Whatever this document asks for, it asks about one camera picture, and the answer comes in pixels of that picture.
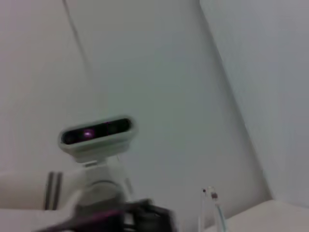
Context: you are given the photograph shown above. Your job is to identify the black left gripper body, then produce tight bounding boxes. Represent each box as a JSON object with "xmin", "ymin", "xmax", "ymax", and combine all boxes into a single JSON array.
[{"xmin": 72, "ymin": 198, "xmax": 177, "ymax": 232}]

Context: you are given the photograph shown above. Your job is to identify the clear white glasses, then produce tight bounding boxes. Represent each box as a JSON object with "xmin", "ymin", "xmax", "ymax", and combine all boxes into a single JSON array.
[{"xmin": 198, "ymin": 185, "xmax": 229, "ymax": 232}]

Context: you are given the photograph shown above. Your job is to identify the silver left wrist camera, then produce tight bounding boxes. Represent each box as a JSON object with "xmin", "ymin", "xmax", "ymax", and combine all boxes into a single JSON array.
[{"xmin": 57, "ymin": 115, "xmax": 137, "ymax": 182}]

